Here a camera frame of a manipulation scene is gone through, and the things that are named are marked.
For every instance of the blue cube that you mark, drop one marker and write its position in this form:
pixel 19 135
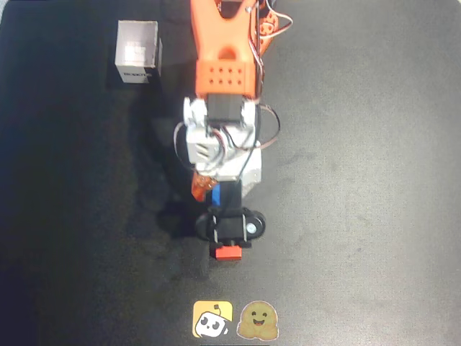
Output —
pixel 216 196

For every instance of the orange and white robot arm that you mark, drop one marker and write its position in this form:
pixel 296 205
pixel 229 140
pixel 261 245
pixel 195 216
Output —
pixel 219 47

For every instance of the red cube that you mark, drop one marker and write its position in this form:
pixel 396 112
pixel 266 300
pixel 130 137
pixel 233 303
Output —
pixel 228 254

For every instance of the white cardboard box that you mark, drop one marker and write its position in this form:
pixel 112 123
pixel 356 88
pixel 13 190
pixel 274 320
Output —
pixel 137 50

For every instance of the black table mat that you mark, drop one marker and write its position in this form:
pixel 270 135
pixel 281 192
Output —
pixel 360 180

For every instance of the hugging face sticker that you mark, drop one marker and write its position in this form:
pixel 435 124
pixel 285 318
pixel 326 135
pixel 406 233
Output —
pixel 257 320

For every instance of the yellow robot sticker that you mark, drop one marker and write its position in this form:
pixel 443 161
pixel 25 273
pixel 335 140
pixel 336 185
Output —
pixel 210 320

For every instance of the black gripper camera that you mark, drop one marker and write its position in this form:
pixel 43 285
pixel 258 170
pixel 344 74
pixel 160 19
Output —
pixel 230 227

